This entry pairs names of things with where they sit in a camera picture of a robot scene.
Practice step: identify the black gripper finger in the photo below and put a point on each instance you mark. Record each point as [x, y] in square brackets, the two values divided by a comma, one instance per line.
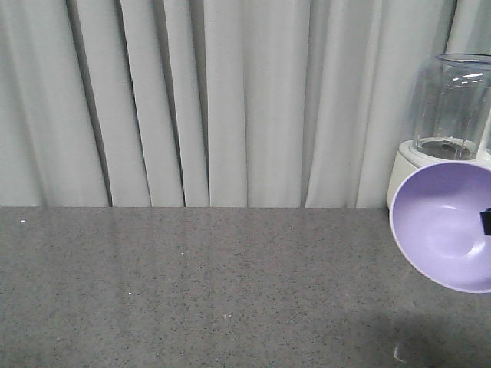
[486, 221]

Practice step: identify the purple plastic bowl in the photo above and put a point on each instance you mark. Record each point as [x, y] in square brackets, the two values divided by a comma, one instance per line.
[435, 221]

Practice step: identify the white pleated curtain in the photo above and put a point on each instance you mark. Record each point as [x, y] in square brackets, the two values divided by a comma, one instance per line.
[215, 103]

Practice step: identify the white blender appliance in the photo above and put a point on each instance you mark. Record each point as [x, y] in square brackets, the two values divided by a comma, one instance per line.
[449, 116]

